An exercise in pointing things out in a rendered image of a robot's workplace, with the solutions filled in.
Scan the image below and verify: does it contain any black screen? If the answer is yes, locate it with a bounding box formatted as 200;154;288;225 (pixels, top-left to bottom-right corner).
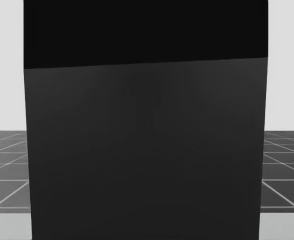
23;0;269;240

